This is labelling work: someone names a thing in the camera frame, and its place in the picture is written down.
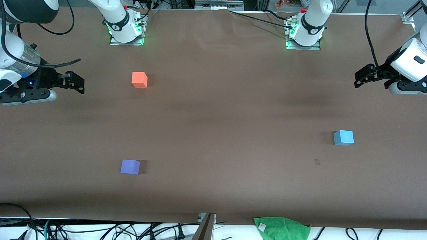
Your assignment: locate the orange foam block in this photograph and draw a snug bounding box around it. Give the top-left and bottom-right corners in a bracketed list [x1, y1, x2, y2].
[131, 72, 148, 88]

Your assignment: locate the black right arm cable loop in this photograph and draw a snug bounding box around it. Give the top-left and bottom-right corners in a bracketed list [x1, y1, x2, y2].
[37, 0, 74, 35]

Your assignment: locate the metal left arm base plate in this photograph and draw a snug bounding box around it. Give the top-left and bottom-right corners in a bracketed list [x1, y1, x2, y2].
[285, 18, 321, 51]

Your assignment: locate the purple foam block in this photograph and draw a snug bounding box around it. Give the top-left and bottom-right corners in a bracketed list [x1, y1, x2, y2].
[120, 159, 140, 175]

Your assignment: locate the teal cable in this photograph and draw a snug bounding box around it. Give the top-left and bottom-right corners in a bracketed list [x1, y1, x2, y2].
[43, 219, 55, 240]

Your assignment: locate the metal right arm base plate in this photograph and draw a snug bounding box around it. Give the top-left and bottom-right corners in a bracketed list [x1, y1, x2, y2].
[109, 15, 147, 46]

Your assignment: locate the brown paper table cover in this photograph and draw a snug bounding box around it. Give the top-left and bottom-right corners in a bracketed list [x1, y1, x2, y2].
[0, 6, 427, 230]

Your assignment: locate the blue foam block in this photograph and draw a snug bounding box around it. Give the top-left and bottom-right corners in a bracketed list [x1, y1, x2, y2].
[334, 130, 355, 146]

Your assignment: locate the green microfibre cloth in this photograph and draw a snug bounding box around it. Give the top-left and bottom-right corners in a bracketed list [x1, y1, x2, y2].
[254, 217, 311, 240]

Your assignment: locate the thick black floor cable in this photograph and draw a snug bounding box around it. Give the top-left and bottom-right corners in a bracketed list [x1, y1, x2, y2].
[0, 203, 35, 240]

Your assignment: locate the black base power cable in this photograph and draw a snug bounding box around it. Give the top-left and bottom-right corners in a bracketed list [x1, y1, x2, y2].
[229, 9, 296, 28]

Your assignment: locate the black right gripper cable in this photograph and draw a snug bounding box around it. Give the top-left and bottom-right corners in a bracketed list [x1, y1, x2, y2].
[0, 3, 81, 69]

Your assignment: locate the aluminium frame bracket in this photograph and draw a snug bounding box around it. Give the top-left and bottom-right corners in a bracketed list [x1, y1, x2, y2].
[401, 0, 421, 24]

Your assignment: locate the silver rack device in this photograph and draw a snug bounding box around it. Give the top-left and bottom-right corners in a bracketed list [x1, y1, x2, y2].
[195, 0, 244, 10]

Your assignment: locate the aluminium profile post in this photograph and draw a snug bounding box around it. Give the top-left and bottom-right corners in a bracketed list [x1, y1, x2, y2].
[192, 213, 217, 240]

